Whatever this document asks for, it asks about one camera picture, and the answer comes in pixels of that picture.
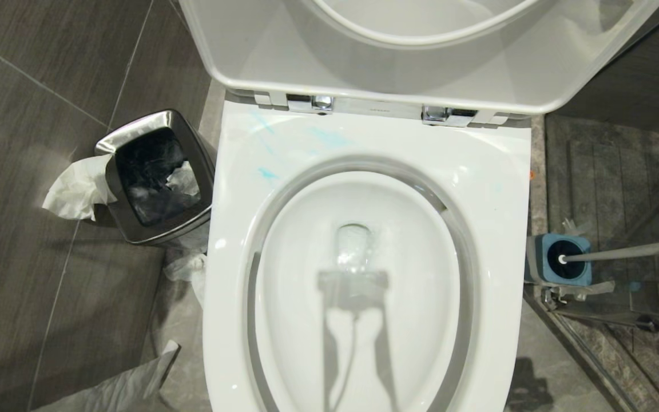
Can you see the blue toilet brush holder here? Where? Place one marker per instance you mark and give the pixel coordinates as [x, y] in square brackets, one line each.
[547, 260]

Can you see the white crumpled tissue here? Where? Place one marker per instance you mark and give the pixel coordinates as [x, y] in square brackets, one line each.
[78, 189]

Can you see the black bin liner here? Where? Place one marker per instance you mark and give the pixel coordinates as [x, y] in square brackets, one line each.
[146, 171]

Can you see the white toilet bowl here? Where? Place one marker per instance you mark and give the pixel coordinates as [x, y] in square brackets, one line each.
[495, 217]

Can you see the steel trash bin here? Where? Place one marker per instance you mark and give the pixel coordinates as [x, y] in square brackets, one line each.
[192, 143]

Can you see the clear plastic bag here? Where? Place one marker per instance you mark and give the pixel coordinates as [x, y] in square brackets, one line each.
[189, 266]

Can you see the chrome door bracket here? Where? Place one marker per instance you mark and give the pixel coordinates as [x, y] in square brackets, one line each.
[621, 303]

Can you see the white toilet lid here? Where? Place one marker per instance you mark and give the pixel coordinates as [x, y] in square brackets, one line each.
[261, 46]

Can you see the chrome lid hinge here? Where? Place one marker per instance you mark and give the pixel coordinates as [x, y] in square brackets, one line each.
[312, 103]
[447, 115]

